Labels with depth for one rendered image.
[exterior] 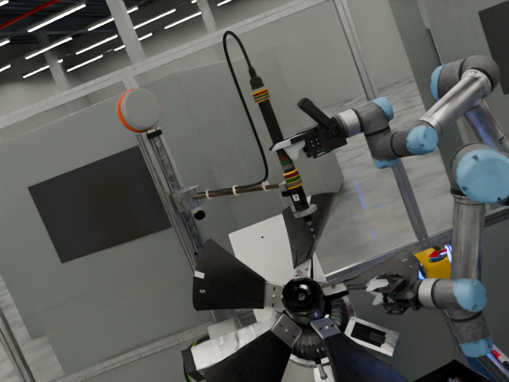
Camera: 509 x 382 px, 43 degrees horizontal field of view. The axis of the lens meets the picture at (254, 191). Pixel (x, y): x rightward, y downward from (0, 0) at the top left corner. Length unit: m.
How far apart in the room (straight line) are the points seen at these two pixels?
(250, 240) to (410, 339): 0.88
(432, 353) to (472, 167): 1.46
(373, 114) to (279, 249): 0.63
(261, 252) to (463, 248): 0.78
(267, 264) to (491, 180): 0.95
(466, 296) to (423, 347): 1.25
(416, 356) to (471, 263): 1.16
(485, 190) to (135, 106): 1.32
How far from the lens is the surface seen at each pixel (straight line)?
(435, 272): 2.18
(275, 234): 2.24
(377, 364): 1.86
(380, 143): 1.84
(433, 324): 2.79
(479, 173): 1.49
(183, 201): 2.29
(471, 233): 1.69
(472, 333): 1.64
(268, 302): 1.94
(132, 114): 2.35
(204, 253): 1.97
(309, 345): 1.97
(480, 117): 2.17
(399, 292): 1.71
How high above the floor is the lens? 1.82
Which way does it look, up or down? 9 degrees down
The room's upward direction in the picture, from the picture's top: 21 degrees counter-clockwise
